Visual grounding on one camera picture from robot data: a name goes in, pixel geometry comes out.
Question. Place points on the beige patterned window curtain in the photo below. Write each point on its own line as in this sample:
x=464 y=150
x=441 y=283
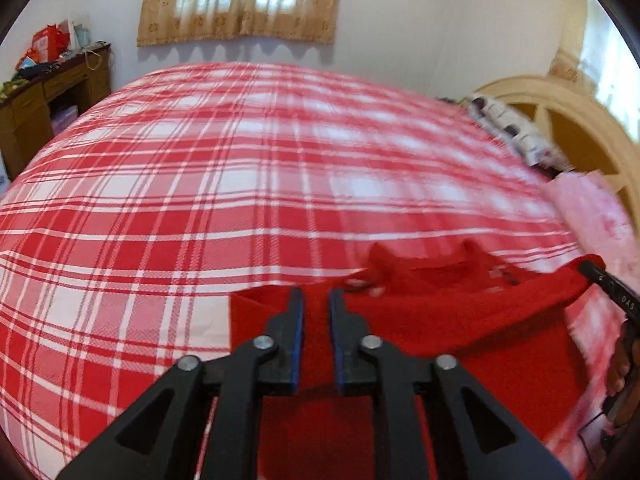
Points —
x=240 y=10

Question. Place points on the red knitted sweater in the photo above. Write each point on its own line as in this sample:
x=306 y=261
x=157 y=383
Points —
x=450 y=350

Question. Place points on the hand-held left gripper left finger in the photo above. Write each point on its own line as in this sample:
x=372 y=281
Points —
x=298 y=345

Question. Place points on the beige sheer side curtain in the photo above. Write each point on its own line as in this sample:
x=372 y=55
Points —
x=600 y=50

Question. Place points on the pink storage box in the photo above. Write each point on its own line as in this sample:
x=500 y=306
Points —
x=64 y=120

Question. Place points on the red box on desk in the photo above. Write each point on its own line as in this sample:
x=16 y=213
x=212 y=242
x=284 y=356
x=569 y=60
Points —
x=47 y=42

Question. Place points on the dark cloth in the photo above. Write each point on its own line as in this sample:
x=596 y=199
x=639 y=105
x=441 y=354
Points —
x=37 y=70

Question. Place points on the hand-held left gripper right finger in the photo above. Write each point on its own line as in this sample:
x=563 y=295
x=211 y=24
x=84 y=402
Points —
x=338 y=345

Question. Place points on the cream wooden headboard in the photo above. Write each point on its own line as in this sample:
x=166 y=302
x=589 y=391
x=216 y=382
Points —
x=580 y=130

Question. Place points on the green yellow cloth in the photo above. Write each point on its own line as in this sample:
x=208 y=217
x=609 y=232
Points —
x=11 y=87

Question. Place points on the person's right hand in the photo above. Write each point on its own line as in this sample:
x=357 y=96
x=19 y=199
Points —
x=624 y=365

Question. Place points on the brown wooden desk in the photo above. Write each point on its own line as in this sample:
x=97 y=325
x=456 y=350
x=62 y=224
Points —
x=30 y=105

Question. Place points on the pink pillow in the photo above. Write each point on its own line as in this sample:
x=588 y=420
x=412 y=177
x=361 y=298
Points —
x=595 y=215

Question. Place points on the red plaid bed sheet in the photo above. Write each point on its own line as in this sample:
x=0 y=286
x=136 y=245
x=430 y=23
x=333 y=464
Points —
x=200 y=185

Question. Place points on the grey white patterned pillow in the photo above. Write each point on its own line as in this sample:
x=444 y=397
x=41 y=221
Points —
x=515 y=127

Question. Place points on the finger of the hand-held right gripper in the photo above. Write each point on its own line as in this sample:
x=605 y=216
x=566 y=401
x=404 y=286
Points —
x=591 y=267

